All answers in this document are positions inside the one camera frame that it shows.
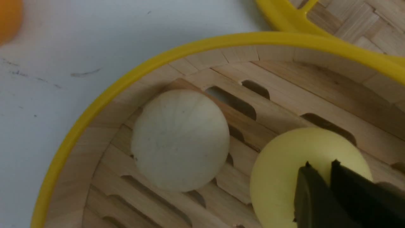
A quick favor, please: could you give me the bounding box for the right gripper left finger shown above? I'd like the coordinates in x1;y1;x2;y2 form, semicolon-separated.
294;162;361;228

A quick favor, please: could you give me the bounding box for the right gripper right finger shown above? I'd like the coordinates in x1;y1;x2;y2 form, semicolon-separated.
330;160;405;228

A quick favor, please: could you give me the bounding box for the yellow bun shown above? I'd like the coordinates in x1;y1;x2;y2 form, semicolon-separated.
250;127;373;228

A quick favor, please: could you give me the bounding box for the white bun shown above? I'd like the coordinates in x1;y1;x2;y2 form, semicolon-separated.
131;89;230;192

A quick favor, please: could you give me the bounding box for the bamboo steamer tray yellow rim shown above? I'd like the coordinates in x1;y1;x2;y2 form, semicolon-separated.
30;32;405;228

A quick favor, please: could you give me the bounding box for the woven bamboo steamer lid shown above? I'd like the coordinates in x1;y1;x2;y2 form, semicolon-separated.
256;0;405;57

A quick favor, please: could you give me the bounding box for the orange round object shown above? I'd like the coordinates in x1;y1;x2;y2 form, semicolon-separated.
0;0;23;45

